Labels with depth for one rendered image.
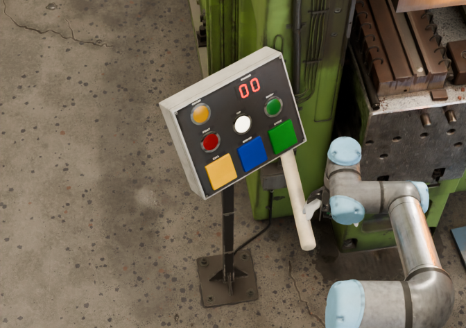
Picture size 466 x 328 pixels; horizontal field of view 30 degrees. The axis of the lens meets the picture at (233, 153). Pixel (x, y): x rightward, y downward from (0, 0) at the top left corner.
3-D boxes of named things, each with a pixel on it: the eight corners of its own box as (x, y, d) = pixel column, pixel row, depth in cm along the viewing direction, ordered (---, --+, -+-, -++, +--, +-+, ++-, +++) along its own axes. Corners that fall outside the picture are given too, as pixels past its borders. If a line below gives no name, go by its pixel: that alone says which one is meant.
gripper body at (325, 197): (317, 222, 220) (321, 197, 210) (320, 193, 225) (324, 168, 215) (347, 225, 219) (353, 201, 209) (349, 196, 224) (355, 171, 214)
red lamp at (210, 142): (220, 150, 226) (220, 141, 222) (202, 152, 225) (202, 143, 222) (218, 140, 227) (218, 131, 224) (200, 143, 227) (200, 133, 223)
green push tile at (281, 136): (298, 142, 238) (291, 119, 234) (276, 155, 235) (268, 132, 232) (294, 140, 239) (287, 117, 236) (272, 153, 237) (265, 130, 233)
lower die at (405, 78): (442, 87, 256) (448, 69, 249) (376, 96, 255) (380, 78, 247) (403, -15, 279) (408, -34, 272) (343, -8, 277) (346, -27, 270)
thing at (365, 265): (460, 285, 321) (461, 283, 320) (306, 308, 316) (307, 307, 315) (430, 194, 342) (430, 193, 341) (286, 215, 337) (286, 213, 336)
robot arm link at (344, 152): (329, 164, 197) (327, 132, 202) (325, 188, 206) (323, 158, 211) (364, 164, 197) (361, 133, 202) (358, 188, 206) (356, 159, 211)
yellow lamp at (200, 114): (211, 123, 221) (210, 112, 218) (192, 125, 221) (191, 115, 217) (209, 113, 223) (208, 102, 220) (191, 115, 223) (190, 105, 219)
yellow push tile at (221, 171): (237, 177, 232) (230, 154, 228) (214, 191, 229) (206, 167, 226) (234, 175, 233) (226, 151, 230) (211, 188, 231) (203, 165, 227)
